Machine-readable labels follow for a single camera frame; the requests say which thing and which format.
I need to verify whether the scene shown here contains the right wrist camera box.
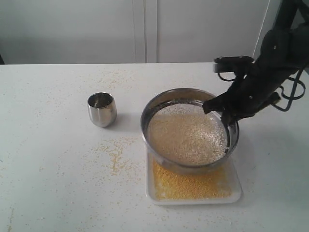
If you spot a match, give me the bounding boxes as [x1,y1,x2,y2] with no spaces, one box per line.
[213,56,254,73]

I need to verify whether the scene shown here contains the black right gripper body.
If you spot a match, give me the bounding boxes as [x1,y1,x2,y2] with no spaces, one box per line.
[228,68,287,120]

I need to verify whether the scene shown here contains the stainless steel cup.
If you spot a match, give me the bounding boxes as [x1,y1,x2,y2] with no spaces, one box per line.
[87,92,117,128]

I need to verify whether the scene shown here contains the white cabinet doors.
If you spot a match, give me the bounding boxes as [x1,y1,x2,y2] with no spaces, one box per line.
[0,0,281,64]

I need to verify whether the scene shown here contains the round steel mesh sieve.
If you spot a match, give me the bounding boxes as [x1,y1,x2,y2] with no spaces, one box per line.
[140,88,240,174]

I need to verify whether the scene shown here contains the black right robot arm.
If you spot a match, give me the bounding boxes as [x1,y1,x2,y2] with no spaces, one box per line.
[202,0,309,125]

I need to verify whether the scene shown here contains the yellow millet in tray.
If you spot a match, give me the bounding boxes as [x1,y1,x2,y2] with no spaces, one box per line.
[153,161,232,200]

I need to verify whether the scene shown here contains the white plastic tray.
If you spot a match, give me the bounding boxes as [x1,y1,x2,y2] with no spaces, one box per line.
[145,152,242,206]

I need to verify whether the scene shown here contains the pile of tan grain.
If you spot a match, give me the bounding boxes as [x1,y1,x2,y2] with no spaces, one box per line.
[148,104,227,166]

